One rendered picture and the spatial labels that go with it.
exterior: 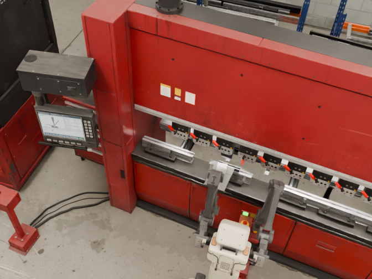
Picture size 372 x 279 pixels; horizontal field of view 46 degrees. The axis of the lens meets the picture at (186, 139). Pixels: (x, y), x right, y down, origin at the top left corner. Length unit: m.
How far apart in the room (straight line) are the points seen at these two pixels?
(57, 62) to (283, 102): 1.64
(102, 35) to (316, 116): 1.58
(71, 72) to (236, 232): 1.59
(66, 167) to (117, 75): 2.11
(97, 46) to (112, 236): 2.09
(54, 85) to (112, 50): 0.50
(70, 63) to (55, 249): 2.03
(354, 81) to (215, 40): 0.92
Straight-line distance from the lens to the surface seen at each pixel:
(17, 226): 4.43
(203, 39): 3.00
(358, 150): 3.28
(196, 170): 3.91
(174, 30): 3.06
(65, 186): 5.00
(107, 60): 3.26
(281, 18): 4.90
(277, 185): 3.14
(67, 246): 4.59
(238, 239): 3.01
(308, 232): 3.96
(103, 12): 3.15
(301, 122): 3.20
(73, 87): 3.24
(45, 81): 3.30
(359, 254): 4.06
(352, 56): 2.98
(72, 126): 3.50
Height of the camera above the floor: 3.93
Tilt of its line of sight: 47 degrees down
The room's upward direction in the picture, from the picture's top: 3 degrees clockwise
